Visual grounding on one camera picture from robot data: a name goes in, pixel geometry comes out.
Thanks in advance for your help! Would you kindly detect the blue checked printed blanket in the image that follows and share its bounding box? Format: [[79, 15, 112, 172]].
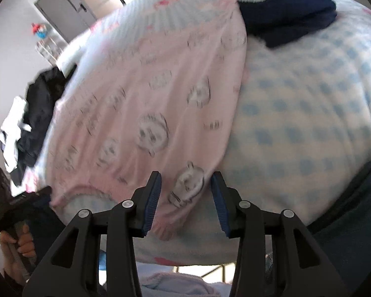
[[46, 0, 371, 268]]

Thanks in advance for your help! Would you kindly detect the light blue fluffy cloth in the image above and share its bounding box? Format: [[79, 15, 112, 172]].
[[136, 271, 235, 297]]

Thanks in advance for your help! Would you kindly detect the grey door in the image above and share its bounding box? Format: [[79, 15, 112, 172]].
[[34, 0, 99, 42]]

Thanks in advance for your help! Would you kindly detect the person's left hand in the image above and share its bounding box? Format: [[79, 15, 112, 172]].
[[0, 223, 38, 282]]

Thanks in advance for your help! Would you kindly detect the pink printed garment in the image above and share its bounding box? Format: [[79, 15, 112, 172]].
[[45, 8, 248, 242]]

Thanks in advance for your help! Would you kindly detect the red blue wall toy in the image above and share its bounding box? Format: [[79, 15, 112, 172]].
[[31, 22, 48, 41]]

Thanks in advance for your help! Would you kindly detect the black garment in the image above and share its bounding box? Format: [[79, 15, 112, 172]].
[[11, 66, 78, 183]]

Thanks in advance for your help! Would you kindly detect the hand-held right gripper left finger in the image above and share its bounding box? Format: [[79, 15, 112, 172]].
[[22, 171, 162, 297]]

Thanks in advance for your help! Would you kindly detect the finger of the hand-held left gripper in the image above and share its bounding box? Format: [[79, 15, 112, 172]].
[[25, 186, 53, 211]]

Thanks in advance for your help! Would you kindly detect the white garment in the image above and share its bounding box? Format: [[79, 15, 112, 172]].
[[0, 96, 33, 172]]

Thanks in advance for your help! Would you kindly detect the navy folded garment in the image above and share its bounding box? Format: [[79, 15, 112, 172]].
[[236, 0, 337, 48]]

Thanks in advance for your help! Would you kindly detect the white wall rack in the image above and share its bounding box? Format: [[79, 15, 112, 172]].
[[35, 39, 64, 65]]

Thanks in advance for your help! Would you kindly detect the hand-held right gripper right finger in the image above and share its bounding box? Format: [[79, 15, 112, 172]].
[[211, 172, 348, 297]]

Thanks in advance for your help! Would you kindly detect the dark blue cloth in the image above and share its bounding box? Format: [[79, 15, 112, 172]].
[[307, 158, 371, 297], [28, 204, 67, 260]]

